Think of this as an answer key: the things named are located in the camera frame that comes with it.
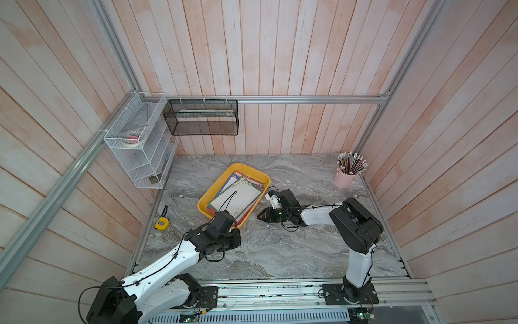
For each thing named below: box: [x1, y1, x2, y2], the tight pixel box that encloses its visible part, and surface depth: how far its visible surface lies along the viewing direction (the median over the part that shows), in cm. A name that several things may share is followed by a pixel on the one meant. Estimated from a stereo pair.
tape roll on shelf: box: [120, 129, 142, 148], surface depth 75 cm
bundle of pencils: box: [336, 151, 369, 175], surface depth 102 cm
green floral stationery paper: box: [208, 176, 264, 220], surface depth 105 cm
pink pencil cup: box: [333, 167, 358, 189], surface depth 106 cm
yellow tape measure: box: [153, 205, 170, 231], surface depth 92 cm
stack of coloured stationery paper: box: [206, 170, 266, 226], surface depth 106 cm
